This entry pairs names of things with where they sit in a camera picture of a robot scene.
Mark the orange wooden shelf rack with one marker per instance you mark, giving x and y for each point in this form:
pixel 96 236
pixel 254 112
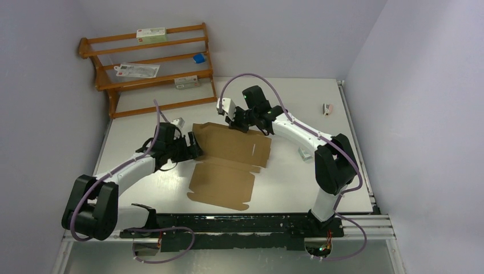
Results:
pixel 174 63

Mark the white teal box on table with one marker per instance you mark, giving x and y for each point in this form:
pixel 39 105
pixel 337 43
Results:
pixel 305 156

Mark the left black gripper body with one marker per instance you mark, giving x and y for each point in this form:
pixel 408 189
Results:
pixel 177 150

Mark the small pink white stapler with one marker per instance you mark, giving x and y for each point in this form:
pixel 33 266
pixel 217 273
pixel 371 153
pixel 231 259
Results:
pixel 327 109

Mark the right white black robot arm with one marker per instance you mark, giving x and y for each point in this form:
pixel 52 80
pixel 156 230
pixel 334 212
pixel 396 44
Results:
pixel 334 161

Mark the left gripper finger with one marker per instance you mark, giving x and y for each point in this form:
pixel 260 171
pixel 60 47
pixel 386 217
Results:
pixel 192 138
pixel 195 150

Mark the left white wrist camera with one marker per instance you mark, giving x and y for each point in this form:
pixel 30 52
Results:
pixel 178 122

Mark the brown cardboard box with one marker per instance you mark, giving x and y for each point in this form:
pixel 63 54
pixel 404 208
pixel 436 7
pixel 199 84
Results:
pixel 224 175

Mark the blue small block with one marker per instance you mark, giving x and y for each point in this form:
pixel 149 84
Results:
pixel 199 58

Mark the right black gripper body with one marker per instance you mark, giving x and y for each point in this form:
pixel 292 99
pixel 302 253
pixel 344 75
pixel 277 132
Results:
pixel 252 115

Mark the clear plastic blister package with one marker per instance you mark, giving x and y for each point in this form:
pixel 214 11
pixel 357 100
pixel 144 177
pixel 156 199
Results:
pixel 136 70

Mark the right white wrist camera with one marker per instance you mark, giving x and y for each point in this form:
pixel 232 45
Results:
pixel 225 106

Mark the small white box on shelf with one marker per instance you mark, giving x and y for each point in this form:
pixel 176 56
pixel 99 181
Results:
pixel 186 82

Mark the white green box top shelf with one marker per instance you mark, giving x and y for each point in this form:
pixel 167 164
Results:
pixel 151 35

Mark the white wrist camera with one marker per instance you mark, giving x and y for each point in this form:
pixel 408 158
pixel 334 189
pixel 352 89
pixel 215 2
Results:
pixel 178 122
pixel 225 106

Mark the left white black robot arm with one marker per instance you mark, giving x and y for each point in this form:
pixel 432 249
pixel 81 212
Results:
pixel 93 211

